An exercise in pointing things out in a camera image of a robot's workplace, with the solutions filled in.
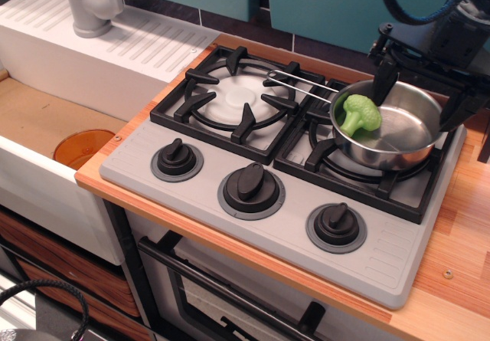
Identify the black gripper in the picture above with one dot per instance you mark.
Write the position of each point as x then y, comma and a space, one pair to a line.
449, 50

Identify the steel pan with wire handle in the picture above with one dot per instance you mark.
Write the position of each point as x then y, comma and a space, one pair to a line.
409, 129

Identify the green toy cauliflower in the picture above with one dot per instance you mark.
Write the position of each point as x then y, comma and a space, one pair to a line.
360, 113

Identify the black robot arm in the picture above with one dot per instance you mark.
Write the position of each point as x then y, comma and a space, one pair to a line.
477, 8

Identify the grey toy stove top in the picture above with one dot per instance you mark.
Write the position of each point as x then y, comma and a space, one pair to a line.
382, 269

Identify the black right stove knob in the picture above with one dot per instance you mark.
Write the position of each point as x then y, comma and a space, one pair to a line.
336, 228

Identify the black stove knob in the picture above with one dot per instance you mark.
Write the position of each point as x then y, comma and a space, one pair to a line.
177, 162
251, 193
336, 228

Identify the black middle stove knob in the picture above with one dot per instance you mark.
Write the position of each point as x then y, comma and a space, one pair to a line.
251, 193

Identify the black left stove knob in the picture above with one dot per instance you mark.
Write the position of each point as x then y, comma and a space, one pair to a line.
177, 162

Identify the black right burner grate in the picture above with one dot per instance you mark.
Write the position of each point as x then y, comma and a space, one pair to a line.
310, 154

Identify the black burner grate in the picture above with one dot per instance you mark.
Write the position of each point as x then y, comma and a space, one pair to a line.
310, 154
239, 102

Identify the black left burner grate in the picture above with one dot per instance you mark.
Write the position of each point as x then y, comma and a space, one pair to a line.
239, 102

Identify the grey toy faucet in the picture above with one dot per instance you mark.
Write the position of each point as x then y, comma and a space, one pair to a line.
92, 18

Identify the orange plastic plate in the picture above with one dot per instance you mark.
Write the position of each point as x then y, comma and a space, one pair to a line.
75, 150

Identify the white toy sink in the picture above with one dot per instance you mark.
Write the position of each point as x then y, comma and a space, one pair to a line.
55, 83

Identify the wooden drawer fronts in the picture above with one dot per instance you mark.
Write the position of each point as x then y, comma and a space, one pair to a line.
41, 254

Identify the oven door with black handle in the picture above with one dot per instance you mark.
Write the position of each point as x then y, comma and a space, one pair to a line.
217, 298

